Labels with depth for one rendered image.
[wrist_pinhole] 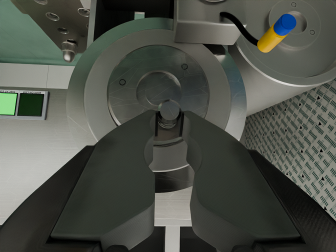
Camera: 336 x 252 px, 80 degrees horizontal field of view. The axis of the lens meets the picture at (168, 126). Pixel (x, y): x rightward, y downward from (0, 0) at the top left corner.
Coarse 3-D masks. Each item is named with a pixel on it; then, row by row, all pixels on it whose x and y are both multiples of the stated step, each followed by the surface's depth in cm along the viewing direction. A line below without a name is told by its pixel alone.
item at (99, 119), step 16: (144, 32) 16; (160, 32) 16; (112, 48) 16; (128, 48) 16; (192, 48) 16; (96, 64) 16; (112, 64) 16; (208, 64) 16; (96, 80) 16; (208, 80) 16; (224, 80) 16; (96, 96) 15; (224, 96) 16; (96, 112) 15; (208, 112) 16; (224, 112) 16; (96, 128) 15; (112, 128) 15; (224, 128) 16; (176, 144) 15; (160, 160) 15; (176, 160) 15
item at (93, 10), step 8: (96, 0) 18; (96, 8) 18; (96, 16) 18; (104, 16) 21; (112, 16) 24; (120, 16) 29; (128, 16) 36; (96, 24) 18; (104, 24) 21; (112, 24) 24; (88, 32) 18; (96, 32) 18; (104, 32) 21; (88, 40) 17
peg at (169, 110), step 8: (160, 104) 12; (168, 104) 12; (176, 104) 12; (160, 112) 11; (168, 112) 11; (176, 112) 11; (160, 120) 12; (168, 120) 11; (176, 120) 12; (168, 128) 14
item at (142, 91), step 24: (144, 48) 15; (168, 48) 15; (120, 72) 15; (144, 72) 15; (168, 72) 15; (192, 72) 15; (120, 96) 14; (144, 96) 15; (168, 96) 14; (192, 96) 15; (120, 120) 14
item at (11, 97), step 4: (0, 96) 47; (4, 96) 47; (8, 96) 47; (12, 96) 48; (0, 100) 47; (4, 100) 47; (8, 100) 47; (12, 100) 47; (0, 104) 47; (4, 104) 47; (8, 104) 47; (12, 104) 47; (0, 108) 47; (4, 108) 47; (8, 108) 47; (12, 108) 47; (0, 112) 47; (4, 112) 47; (8, 112) 47; (12, 112) 47
